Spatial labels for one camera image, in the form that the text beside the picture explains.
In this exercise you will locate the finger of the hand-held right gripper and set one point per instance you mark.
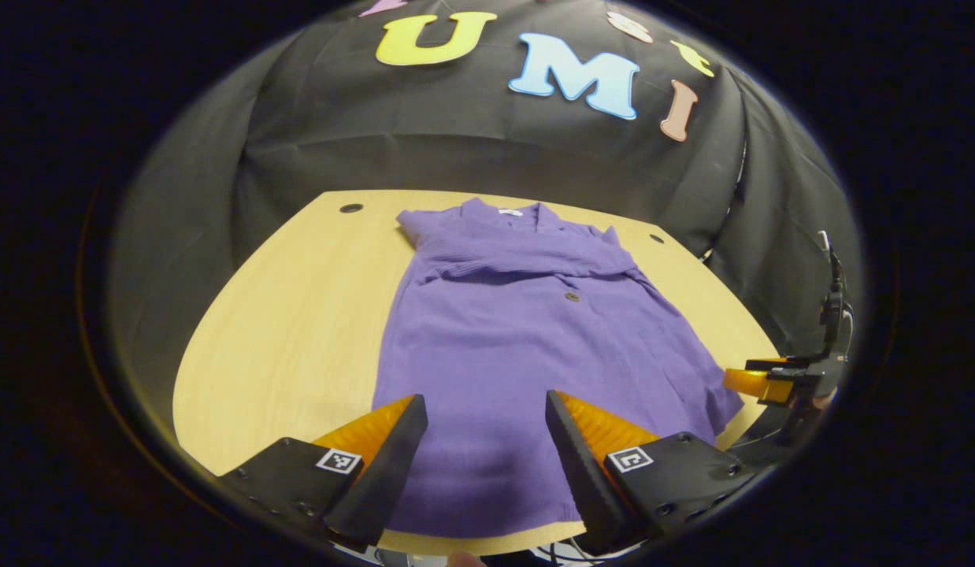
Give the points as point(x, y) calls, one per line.
point(759, 384)

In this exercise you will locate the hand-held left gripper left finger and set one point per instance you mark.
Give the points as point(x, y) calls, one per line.
point(385, 472)

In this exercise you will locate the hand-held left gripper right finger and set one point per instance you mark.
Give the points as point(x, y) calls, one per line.
point(582, 472)

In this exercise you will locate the purple shirt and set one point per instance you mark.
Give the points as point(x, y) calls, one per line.
point(519, 346)

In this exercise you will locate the black backdrop cloth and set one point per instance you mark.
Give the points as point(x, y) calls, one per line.
point(456, 134)

